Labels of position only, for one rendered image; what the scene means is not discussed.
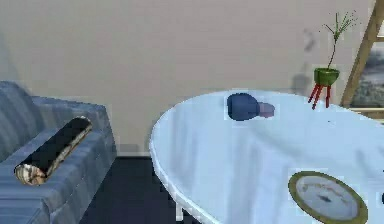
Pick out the dark blue lying vase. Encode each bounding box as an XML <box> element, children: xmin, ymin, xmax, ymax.
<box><xmin>226</xmin><ymin>92</ymin><xmax>276</xmax><ymax>122</ymax></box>

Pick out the pale blue round table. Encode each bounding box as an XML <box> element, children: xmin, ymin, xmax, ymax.
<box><xmin>148</xmin><ymin>89</ymin><xmax>384</xmax><ymax>224</ymax></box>

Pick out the blue striped sofa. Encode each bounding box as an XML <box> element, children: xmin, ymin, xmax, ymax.
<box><xmin>0</xmin><ymin>80</ymin><xmax>118</xmax><ymax>224</ymax></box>

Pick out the plant in green pot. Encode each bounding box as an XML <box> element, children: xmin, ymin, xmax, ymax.
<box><xmin>307</xmin><ymin>10</ymin><xmax>359</xmax><ymax>111</ymax></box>

